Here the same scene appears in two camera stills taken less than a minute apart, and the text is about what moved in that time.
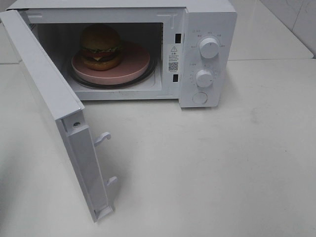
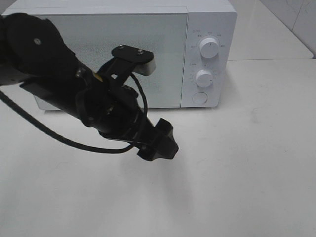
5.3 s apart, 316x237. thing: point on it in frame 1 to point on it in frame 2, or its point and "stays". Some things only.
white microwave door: x=78 y=140 to x=91 y=38
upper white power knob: x=209 y=48 stays
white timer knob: x=204 y=78 stays
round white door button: x=200 y=98 stays
